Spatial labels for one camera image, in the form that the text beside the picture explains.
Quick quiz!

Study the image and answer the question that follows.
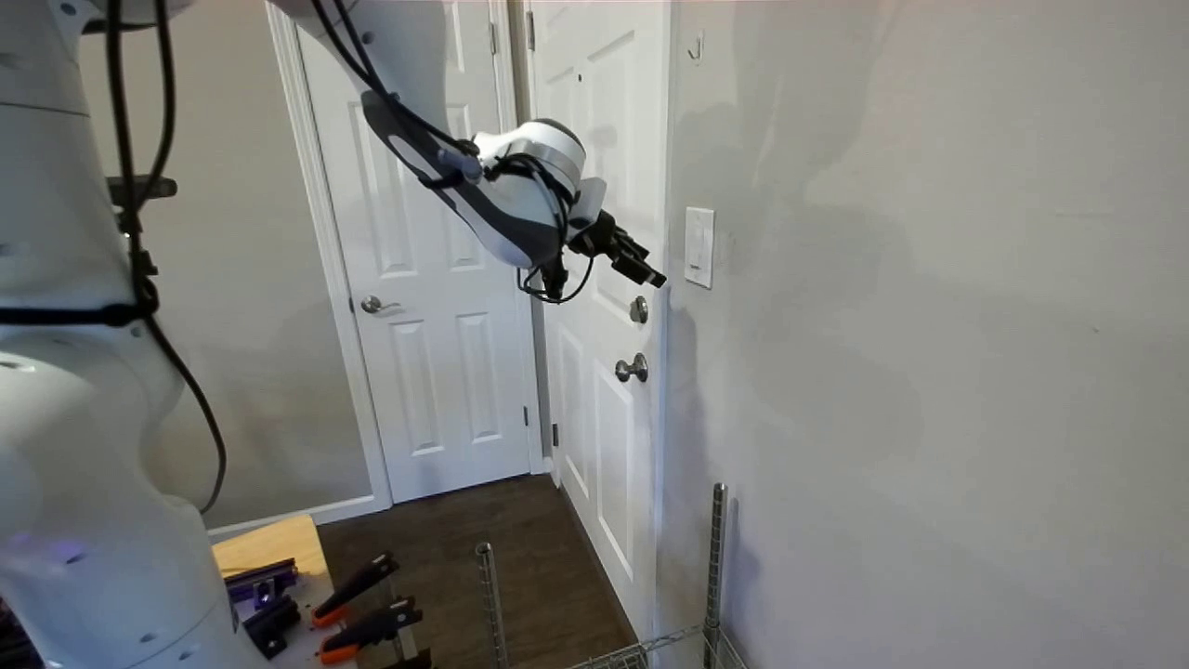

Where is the light wooden table board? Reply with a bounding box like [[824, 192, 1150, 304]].
[[208, 513, 335, 587]]

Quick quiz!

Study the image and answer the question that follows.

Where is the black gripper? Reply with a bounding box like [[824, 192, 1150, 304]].
[[577, 210, 670, 290]]

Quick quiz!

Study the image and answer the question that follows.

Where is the metal wire shoe rack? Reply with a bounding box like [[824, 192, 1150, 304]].
[[471, 481, 749, 669]]

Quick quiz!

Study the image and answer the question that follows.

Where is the purple and black device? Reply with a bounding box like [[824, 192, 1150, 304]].
[[224, 559, 306, 662]]

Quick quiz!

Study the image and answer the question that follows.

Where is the white panelled interior door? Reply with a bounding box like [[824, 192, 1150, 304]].
[[286, 0, 547, 504]]

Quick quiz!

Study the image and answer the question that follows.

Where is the white panelled entry door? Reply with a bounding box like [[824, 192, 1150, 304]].
[[525, 0, 673, 644]]

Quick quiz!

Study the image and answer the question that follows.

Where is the black orange bar clamp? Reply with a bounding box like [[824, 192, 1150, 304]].
[[317, 595, 428, 669], [308, 550, 403, 633]]

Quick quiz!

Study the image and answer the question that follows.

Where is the white wall light switch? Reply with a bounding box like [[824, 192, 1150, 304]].
[[683, 205, 717, 293]]

